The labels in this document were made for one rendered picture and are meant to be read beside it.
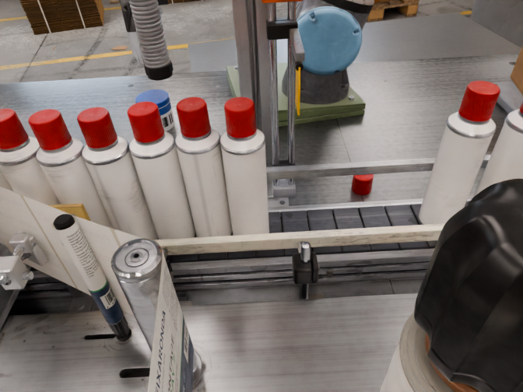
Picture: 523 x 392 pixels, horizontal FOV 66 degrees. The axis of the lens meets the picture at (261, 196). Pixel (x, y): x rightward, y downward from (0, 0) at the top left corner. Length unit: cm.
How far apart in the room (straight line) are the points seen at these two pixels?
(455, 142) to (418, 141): 35
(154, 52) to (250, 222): 24
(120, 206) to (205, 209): 10
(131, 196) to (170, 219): 6
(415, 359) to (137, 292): 19
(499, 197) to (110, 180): 39
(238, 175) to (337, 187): 29
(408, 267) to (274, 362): 23
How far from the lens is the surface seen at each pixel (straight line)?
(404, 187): 74
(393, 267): 57
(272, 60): 50
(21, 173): 53
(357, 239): 53
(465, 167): 53
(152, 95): 90
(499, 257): 18
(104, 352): 51
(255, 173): 46
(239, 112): 43
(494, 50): 133
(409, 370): 27
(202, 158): 46
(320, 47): 71
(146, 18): 51
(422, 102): 100
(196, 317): 50
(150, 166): 47
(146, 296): 32
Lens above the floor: 130
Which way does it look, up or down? 42 degrees down
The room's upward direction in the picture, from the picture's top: 4 degrees counter-clockwise
